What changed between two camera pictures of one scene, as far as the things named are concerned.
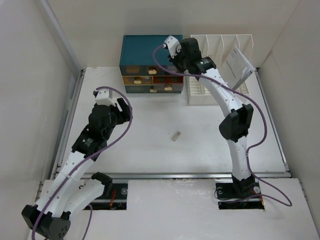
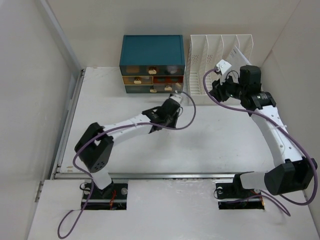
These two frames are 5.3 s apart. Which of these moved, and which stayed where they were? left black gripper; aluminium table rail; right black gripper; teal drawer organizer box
Moved: right black gripper; left black gripper
Stayed: aluminium table rail; teal drawer organizer box
